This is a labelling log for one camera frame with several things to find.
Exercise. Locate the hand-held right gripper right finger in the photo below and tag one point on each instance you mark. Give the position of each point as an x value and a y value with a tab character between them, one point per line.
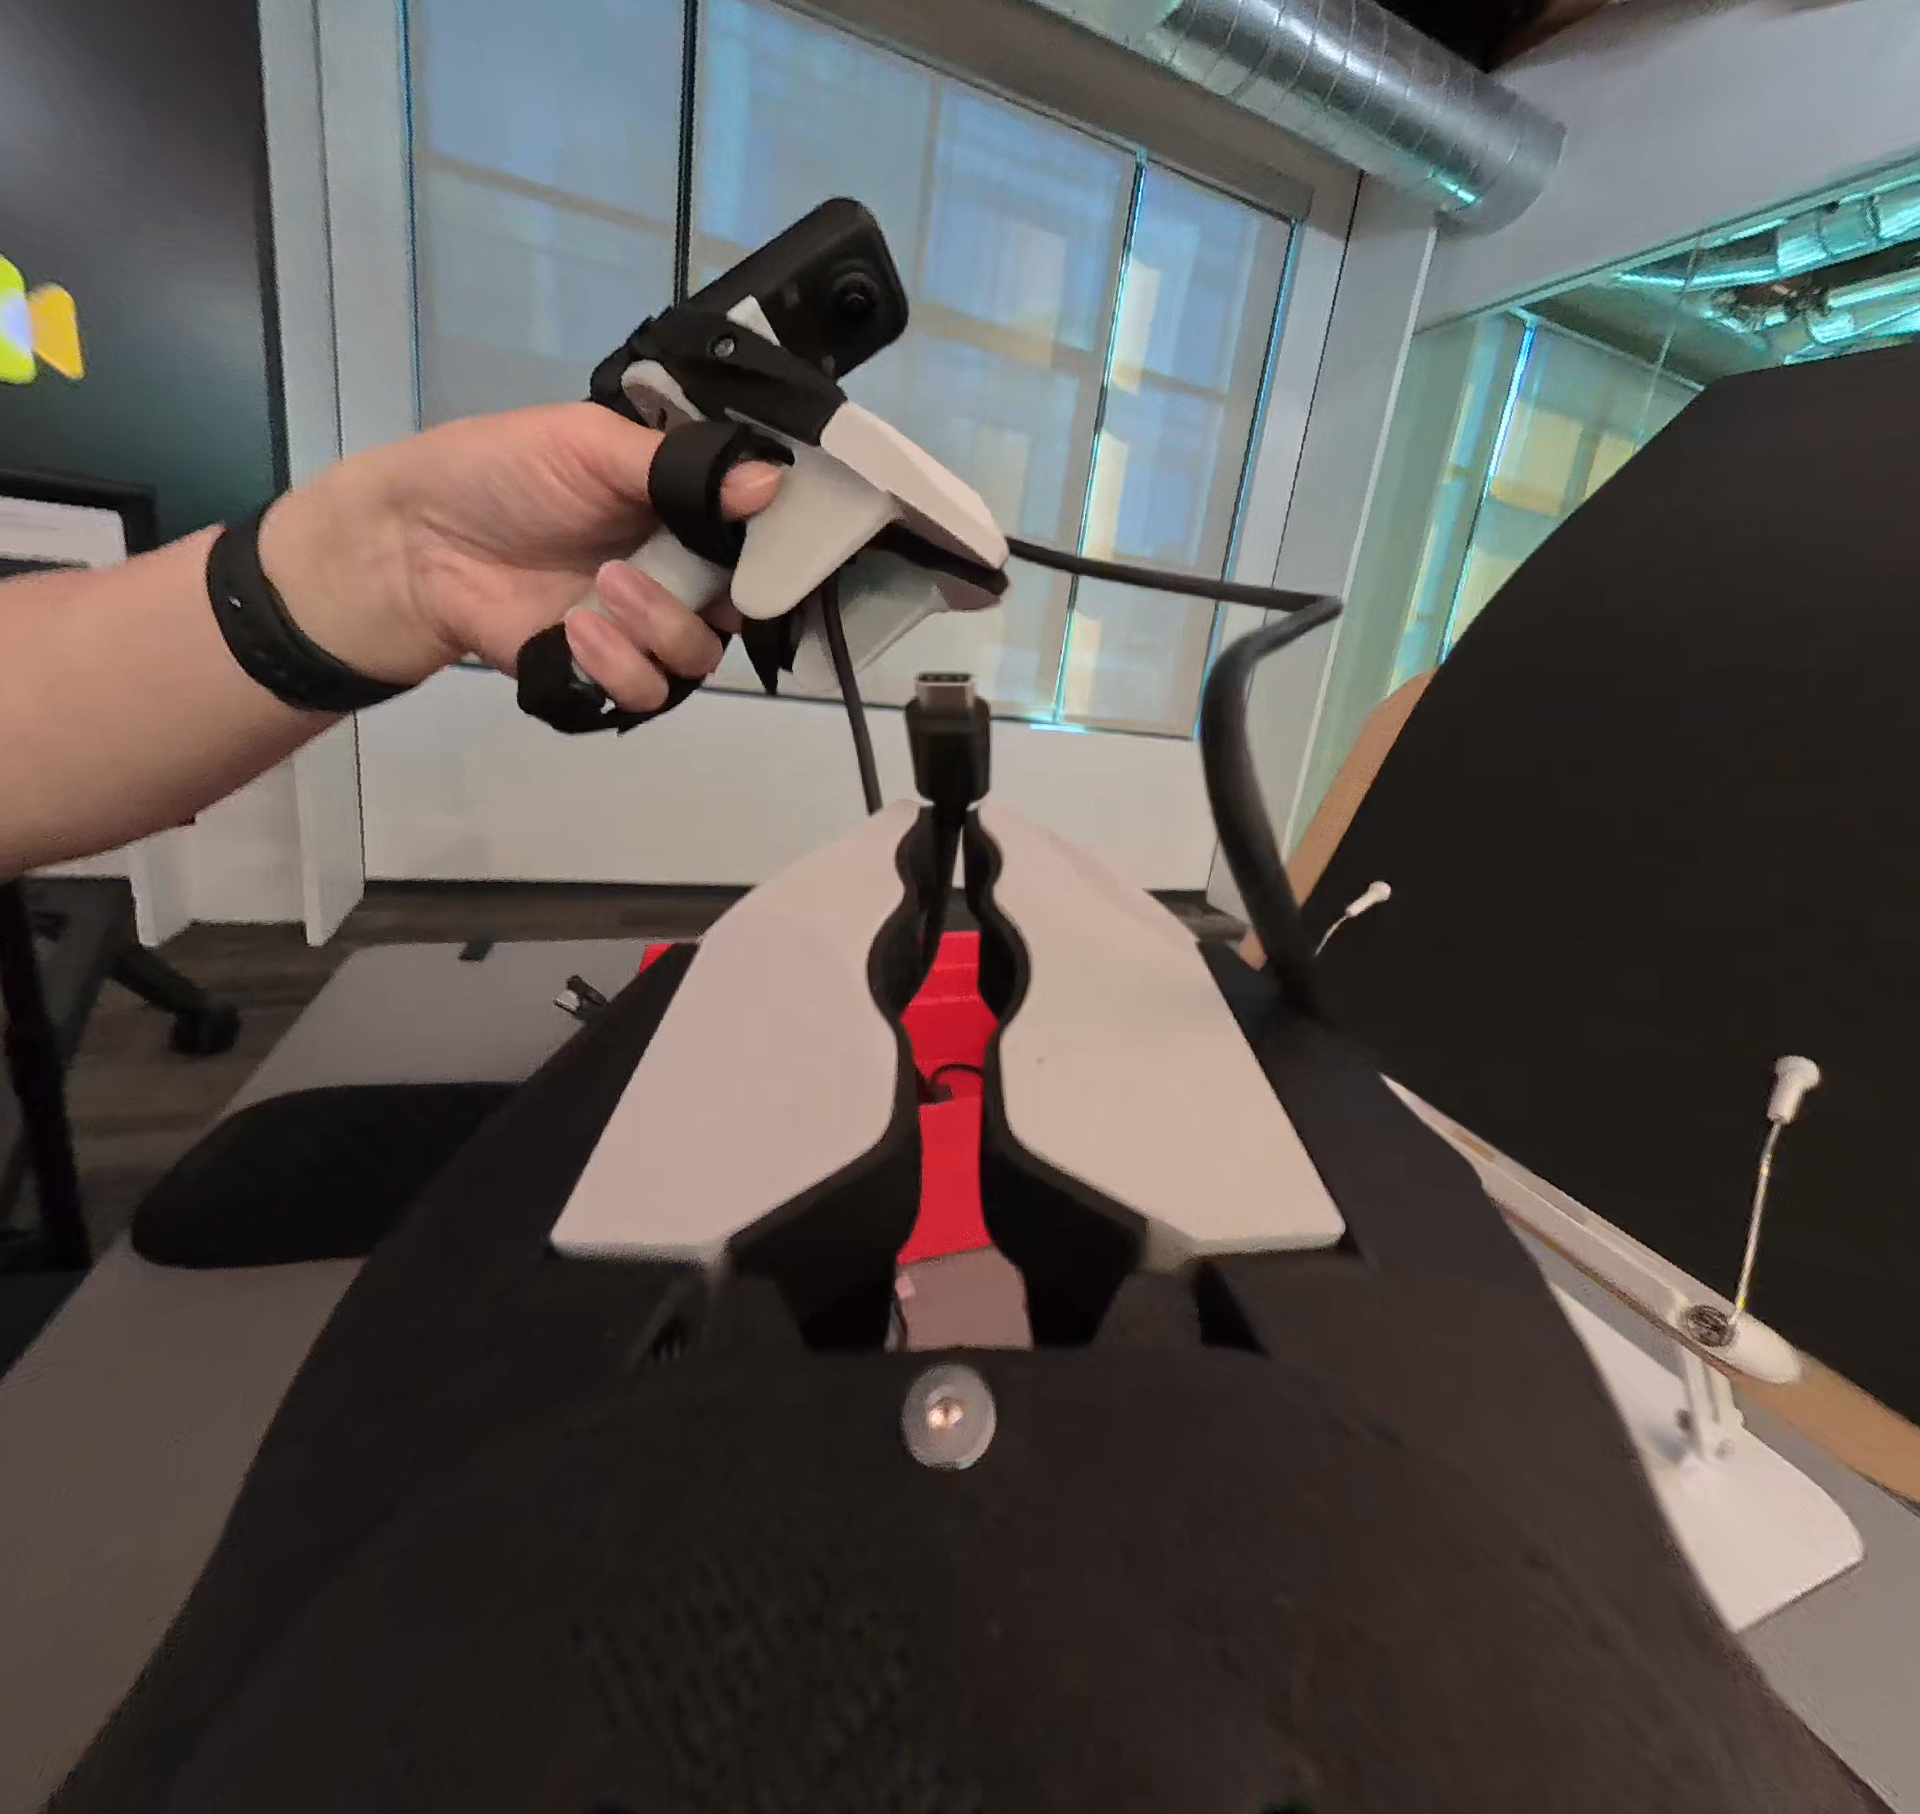
1156	1110

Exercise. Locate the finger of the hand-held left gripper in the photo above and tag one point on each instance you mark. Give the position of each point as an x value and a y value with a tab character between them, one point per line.
859	631
898	472

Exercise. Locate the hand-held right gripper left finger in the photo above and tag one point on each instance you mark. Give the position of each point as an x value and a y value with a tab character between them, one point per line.
751	1097

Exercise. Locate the red plastic bin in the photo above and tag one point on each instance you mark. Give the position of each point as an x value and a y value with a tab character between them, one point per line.
944	1186

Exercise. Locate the person's left forearm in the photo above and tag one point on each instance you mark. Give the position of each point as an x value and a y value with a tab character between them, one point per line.
105	705

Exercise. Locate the small black plug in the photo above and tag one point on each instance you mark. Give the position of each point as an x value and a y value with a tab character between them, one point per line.
577	998

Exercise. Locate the person's left hand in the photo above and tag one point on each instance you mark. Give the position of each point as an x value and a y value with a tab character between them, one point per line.
479	539

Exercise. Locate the large window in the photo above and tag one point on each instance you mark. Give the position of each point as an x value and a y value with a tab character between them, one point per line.
601	199

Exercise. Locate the black mesh cushion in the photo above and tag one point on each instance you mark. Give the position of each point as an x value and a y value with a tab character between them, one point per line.
300	1171

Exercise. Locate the black wristband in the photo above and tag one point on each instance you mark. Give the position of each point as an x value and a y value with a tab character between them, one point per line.
277	631

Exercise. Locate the black board wooden rim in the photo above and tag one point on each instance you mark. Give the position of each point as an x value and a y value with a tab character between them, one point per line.
1653	794

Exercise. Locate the black office chair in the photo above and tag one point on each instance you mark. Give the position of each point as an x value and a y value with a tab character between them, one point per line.
164	996

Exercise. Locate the glass partition window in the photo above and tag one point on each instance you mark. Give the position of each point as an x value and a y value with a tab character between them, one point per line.
1576	415

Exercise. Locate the white tablet stand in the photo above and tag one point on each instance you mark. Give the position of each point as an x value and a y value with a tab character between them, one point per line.
1728	1531

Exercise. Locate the silver air duct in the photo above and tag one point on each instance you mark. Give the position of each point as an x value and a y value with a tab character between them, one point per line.
1352	58

